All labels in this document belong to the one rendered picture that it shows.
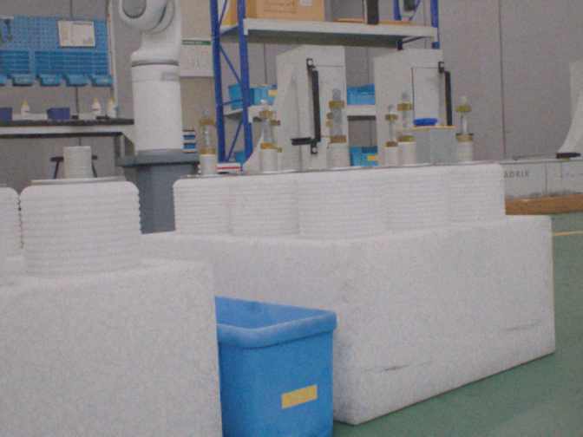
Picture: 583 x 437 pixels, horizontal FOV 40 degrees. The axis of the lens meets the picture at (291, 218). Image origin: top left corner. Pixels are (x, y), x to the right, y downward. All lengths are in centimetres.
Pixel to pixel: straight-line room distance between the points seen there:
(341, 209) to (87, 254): 30
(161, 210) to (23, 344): 96
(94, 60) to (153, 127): 566
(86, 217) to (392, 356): 36
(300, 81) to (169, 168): 204
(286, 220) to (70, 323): 39
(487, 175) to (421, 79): 277
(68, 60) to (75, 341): 659
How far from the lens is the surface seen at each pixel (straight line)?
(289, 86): 354
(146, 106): 156
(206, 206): 101
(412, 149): 96
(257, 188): 92
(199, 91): 762
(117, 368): 63
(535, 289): 106
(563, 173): 424
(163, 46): 159
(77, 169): 68
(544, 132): 774
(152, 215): 153
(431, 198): 93
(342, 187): 83
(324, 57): 353
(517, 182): 403
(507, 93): 810
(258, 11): 636
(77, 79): 694
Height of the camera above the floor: 25
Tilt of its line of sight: 3 degrees down
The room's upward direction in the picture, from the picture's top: 3 degrees counter-clockwise
